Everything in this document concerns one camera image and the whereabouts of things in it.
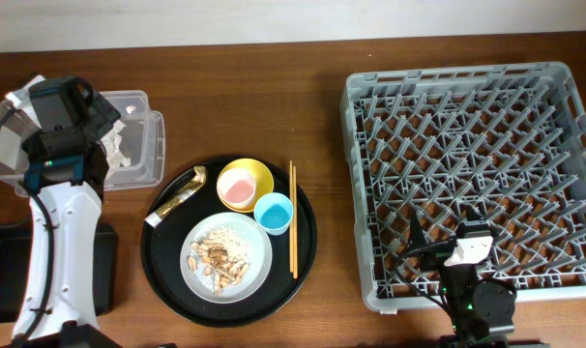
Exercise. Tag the clear plastic bin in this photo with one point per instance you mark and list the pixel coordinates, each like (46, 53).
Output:
(142, 142)

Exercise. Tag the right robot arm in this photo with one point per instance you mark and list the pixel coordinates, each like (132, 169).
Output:
(481, 309)

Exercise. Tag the grey round plate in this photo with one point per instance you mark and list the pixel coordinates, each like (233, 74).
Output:
(259, 259)

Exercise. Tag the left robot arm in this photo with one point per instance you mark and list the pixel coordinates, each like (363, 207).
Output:
(64, 181)

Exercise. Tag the grey dishwasher rack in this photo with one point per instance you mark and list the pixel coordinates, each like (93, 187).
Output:
(509, 140)

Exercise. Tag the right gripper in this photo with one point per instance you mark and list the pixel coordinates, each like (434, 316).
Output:
(432, 259)

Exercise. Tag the pink cup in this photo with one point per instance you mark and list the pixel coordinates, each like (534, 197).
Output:
(236, 187)

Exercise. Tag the gold snack wrapper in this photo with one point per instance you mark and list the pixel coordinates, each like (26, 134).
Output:
(182, 195)

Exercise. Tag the black rectangular tray bin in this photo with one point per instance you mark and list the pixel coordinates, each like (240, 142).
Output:
(15, 247)

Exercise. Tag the left wooden chopstick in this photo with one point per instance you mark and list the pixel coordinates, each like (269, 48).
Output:
(291, 193)

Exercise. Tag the yellow saucer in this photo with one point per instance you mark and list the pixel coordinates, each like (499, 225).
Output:
(262, 175)

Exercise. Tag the right wooden chopstick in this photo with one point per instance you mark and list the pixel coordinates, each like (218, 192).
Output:
(295, 224)

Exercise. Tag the light blue cup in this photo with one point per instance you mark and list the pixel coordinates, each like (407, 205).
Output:
(271, 212)

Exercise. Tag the round black serving tray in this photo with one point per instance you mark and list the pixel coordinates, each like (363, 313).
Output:
(161, 249)

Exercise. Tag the peanut shells pile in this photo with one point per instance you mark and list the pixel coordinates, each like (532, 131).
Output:
(217, 264)

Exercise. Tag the white tissue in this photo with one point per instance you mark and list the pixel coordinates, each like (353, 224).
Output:
(112, 145)

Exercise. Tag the wooden chopstick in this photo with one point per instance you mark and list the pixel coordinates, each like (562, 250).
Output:
(295, 224)
(291, 193)

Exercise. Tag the white rice pile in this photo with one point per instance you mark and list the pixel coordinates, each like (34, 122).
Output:
(228, 238)

